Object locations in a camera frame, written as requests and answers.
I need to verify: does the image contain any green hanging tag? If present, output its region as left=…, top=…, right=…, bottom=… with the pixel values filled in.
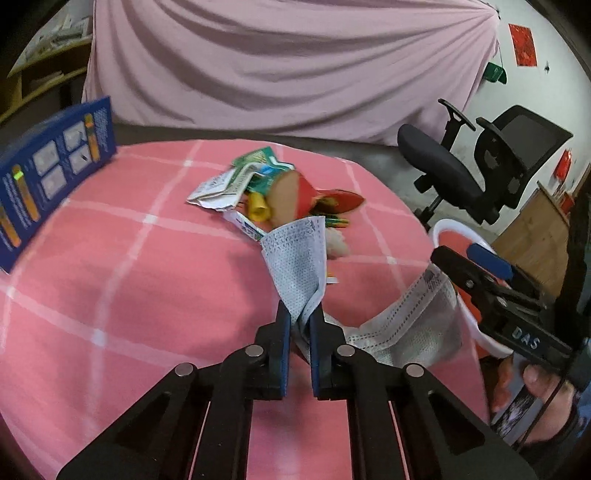
left=482, top=62, right=508, bottom=85

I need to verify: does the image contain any person's right hand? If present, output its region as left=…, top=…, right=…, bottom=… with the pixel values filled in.
left=490, top=355, right=583, bottom=446

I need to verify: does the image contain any red wall poster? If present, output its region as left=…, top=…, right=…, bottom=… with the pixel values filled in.
left=509, top=23, right=537, bottom=68

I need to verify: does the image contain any wooden cabinet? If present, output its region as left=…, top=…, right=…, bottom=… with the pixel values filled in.
left=489, top=182, right=576, bottom=296

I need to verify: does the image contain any black office chair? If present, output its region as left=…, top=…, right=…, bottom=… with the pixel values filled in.
left=397, top=98, right=574, bottom=227

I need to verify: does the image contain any blue cardboard box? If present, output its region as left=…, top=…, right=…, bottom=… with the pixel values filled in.
left=0, top=95, right=119, bottom=274

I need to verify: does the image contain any white crumpled tissue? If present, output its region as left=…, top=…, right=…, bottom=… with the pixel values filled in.
left=325, top=228, right=352, bottom=260

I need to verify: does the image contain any red hanging ornament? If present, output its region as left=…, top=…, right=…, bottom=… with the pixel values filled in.
left=554, top=148, right=574, bottom=184

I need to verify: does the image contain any pink hanging cloth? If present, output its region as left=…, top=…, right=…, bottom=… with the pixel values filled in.
left=82, top=0, right=502, bottom=147

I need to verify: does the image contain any white plastic basin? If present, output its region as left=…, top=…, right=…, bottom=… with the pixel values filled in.
left=429, top=219, right=514, bottom=358

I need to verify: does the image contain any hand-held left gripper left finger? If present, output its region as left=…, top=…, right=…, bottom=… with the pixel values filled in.
left=55, top=300, right=291, bottom=480

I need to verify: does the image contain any white printed carton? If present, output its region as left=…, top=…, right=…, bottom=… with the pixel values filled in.
left=223, top=210, right=267, bottom=241

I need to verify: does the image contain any red and tan packet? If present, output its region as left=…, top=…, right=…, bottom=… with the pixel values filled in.
left=269, top=172, right=366, bottom=228

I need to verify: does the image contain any stack of books and papers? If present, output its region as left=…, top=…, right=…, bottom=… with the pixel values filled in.
left=23, top=13, right=93, bottom=57

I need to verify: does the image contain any yellow plastic cap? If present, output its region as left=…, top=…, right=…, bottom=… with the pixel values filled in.
left=248, top=193, right=271, bottom=223

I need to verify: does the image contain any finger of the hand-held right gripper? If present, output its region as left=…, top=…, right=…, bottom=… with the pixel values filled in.
left=465, top=243, right=551, bottom=302
left=431, top=246, right=542, bottom=325

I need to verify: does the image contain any crumpled white wrapper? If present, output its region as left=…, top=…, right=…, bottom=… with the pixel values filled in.
left=187, top=168, right=259, bottom=212

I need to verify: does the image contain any grey face mask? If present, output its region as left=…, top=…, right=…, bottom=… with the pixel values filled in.
left=261, top=216, right=464, bottom=367

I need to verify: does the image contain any wooden shelf desk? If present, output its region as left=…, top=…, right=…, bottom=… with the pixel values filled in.
left=0, top=34, right=93, bottom=124

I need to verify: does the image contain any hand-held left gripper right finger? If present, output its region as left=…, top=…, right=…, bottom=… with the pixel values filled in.
left=308, top=305, right=539, bottom=480

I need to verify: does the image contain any green snack packet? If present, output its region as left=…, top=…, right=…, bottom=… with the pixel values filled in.
left=232, top=147, right=296, bottom=195

